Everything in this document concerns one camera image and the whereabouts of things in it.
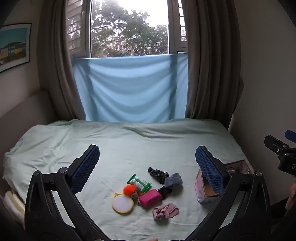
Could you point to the light blue hanging cloth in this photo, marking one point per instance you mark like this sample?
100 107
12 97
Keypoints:
129 90

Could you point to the bed with pale green sheet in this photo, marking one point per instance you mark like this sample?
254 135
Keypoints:
129 148

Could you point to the green snack packet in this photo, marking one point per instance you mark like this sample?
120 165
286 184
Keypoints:
136 179

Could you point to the framed wall poster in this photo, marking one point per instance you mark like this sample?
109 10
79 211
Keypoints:
13 46

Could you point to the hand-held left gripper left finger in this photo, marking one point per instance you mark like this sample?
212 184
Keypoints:
86 169

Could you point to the orange pompom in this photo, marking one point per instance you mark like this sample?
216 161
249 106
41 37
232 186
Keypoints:
129 190

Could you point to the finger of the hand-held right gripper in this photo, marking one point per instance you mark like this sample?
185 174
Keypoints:
291 134
275 146

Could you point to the black scrunchie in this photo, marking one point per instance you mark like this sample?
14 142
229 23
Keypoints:
165 191

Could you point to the beige curtain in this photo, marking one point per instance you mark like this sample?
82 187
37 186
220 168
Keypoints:
55 58
212 58

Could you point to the pink pouch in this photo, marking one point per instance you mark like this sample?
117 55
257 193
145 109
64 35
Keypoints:
150 198

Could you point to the grey-blue fluffy sock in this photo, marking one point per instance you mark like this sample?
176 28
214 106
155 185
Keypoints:
173 180

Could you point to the yellow round mirror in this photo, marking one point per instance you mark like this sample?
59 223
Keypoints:
122 204

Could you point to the folded white yellow bedding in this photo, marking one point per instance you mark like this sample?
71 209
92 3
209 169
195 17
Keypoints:
13 204

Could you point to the beige padded bed frame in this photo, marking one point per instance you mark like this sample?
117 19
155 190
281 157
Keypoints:
20 113

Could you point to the window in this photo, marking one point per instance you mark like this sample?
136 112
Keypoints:
129 27

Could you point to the person's right hand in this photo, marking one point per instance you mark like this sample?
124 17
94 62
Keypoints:
291 197

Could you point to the black patterned sock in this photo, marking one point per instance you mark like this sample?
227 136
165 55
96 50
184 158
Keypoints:
158 173

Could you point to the grey pompom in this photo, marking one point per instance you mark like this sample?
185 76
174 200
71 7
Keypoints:
134 195

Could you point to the pink cloth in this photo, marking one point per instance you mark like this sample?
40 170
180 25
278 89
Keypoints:
166 209

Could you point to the pastel patterned cardboard box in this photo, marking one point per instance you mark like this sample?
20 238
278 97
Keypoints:
207 190

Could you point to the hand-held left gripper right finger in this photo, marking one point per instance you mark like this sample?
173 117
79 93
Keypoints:
210 171

